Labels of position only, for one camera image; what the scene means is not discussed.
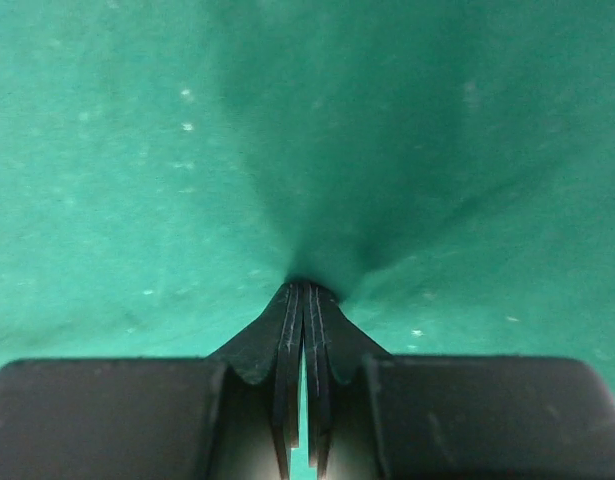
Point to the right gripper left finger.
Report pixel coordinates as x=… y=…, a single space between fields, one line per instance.
x=230 y=415

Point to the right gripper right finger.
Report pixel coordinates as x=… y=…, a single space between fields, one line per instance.
x=378 y=415

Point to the green surgical cloth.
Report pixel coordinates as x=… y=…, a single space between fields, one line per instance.
x=445 y=169

